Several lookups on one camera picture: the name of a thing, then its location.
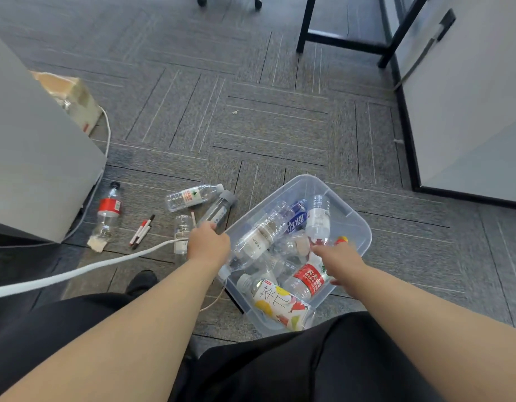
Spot person's left hand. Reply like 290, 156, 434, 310
187, 222, 232, 270

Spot person's right hand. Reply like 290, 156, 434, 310
310, 243, 367, 288

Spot clear bottle with grey cap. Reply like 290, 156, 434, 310
198, 189, 238, 227

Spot person's right forearm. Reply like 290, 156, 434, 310
339, 264, 516, 402

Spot person's left forearm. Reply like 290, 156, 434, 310
0, 257, 230, 402

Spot small clear plastic bottle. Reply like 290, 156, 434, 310
173, 214, 194, 256

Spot crumpled clear plastic bottle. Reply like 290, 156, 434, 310
275, 231, 313, 264

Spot clear bottle with white cap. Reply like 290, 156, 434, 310
305, 194, 332, 246

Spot green label clear bottle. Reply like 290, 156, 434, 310
165, 183, 224, 212

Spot red label water bottle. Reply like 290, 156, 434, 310
283, 260, 330, 301

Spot clear plastic storage bin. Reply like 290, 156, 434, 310
218, 174, 373, 336

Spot blue label plastic bottle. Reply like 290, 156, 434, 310
282, 199, 309, 235

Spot red and black marker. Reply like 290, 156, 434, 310
129, 219, 152, 247
132, 214, 156, 250

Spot clear bottle with white label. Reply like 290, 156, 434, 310
218, 202, 289, 283

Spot colourful label tea bottle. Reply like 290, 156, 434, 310
236, 273, 315, 332

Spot person's black shoe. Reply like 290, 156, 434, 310
125, 270, 160, 298

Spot red label bottle black cap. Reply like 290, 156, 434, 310
91, 181, 123, 241

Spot person's black trousers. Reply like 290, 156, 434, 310
0, 289, 447, 402

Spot grey cabinet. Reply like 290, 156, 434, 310
0, 30, 107, 244

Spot cardboard box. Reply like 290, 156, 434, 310
30, 70, 103, 135

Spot thin beige cord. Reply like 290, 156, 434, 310
199, 286, 227, 313

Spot thin white cable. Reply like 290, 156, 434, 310
63, 105, 112, 243

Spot thick white cable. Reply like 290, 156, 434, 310
0, 237, 190, 300

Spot white cabinet with black handle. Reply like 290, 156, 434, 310
379, 0, 516, 210

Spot black metal table frame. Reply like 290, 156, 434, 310
296, 0, 431, 69

